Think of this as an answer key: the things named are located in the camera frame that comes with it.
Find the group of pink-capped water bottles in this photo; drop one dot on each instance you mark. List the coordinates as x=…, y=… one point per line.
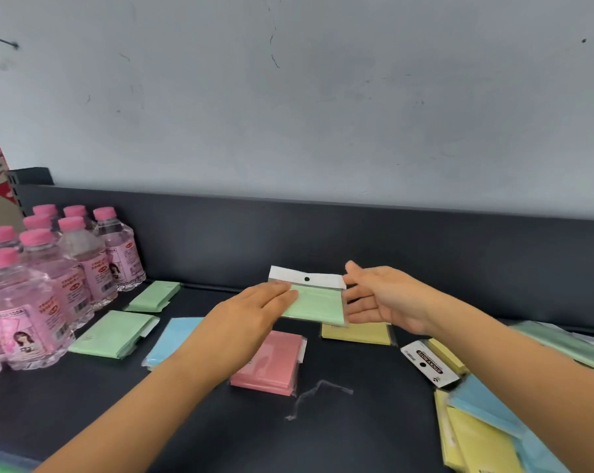
x=36, y=295

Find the thick green sticky note packet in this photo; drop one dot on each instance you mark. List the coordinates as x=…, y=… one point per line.
x=112, y=334

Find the black shelf back panel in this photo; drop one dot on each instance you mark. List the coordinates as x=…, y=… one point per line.
x=425, y=256

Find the person's right thumb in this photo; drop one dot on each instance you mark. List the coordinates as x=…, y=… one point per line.
x=358, y=273

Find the person's left fingers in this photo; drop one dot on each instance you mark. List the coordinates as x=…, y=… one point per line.
x=277, y=294

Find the person's left hand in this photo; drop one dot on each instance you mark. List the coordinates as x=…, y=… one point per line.
x=237, y=325

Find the clear plastic wrapper scrap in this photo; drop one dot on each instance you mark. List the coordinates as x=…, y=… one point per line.
x=321, y=391

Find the thin green sticky note packet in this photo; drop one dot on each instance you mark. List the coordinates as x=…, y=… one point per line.
x=154, y=295

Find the nail in wall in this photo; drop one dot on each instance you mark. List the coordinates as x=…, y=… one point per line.
x=4, y=41

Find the pink sticky note packet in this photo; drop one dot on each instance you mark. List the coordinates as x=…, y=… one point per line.
x=272, y=364

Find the yellow packet with black-white header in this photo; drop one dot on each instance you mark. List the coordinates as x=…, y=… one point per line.
x=432, y=362

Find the person's right forearm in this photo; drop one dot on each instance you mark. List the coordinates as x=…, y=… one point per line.
x=533, y=379

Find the yellow sticky note packet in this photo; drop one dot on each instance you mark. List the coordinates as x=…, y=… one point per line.
x=474, y=443
x=356, y=334

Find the person's right hand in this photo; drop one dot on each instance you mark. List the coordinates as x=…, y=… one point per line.
x=398, y=300

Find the blue sticky note packet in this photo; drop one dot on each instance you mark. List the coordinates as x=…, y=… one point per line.
x=489, y=403
x=171, y=339

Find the person's left forearm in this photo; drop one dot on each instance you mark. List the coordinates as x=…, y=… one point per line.
x=144, y=403

